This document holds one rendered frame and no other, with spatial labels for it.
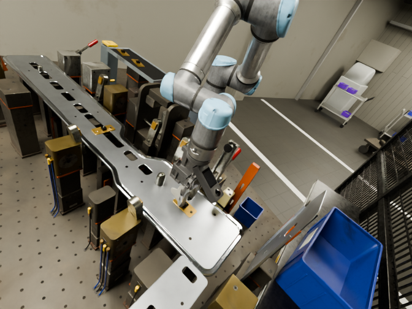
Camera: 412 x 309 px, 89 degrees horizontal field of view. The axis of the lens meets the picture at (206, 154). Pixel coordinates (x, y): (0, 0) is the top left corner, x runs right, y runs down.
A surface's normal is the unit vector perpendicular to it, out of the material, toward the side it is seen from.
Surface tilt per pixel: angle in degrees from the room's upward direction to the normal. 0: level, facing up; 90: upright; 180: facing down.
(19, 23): 90
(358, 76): 80
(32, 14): 90
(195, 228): 0
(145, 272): 0
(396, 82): 90
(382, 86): 90
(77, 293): 0
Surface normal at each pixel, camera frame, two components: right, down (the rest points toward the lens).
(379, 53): -0.80, 0.13
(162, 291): 0.32, -0.73
